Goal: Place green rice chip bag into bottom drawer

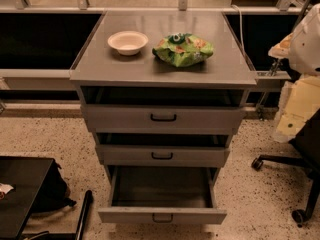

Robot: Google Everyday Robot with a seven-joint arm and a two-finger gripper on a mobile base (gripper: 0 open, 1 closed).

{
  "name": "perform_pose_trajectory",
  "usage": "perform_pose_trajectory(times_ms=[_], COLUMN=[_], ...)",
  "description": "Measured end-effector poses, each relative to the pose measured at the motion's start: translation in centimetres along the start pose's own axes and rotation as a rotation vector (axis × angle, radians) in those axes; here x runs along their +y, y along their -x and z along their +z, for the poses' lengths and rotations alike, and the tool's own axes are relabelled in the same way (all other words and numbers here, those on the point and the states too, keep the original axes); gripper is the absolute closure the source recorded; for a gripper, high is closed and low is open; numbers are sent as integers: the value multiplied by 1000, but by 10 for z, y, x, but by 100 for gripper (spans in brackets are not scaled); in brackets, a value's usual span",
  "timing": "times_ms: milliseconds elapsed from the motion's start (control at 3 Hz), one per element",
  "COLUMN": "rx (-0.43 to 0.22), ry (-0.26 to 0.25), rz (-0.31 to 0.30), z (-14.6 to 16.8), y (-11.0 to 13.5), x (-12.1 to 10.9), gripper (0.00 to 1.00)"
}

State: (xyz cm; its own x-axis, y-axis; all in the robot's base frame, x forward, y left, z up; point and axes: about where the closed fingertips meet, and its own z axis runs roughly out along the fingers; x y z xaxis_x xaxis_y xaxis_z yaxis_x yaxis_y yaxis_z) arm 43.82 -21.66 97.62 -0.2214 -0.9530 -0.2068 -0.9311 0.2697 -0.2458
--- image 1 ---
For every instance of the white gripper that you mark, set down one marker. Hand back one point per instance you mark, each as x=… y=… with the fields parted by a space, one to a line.
x=306 y=49

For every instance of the green rice chip bag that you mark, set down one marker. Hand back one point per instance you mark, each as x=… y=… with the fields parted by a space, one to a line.
x=183 y=50

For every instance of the grey drawer cabinet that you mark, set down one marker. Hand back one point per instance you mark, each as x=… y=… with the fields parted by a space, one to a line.
x=101 y=65

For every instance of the grey top drawer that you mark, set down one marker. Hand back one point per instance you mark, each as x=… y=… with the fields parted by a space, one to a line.
x=161 y=110

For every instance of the grey drawer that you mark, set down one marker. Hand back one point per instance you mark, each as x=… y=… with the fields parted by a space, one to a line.
x=161 y=195
x=161 y=110
x=186 y=150

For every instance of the grey middle drawer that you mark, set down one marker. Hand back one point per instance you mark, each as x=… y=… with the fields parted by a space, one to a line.
x=186 y=150

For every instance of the grey bottom drawer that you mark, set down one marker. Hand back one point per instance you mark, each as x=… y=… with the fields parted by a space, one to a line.
x=161 y=195

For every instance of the metal diagonal rod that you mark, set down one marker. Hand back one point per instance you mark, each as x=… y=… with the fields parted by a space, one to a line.
x=282 y=5

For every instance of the white paper bowl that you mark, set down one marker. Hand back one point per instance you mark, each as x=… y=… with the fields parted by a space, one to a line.
x=128 y=43

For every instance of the black backpack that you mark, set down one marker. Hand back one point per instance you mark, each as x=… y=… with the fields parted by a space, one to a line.
x=54 y=193

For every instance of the white crumpled paper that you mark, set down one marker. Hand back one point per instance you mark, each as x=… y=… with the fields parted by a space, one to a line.
x=5 y=189

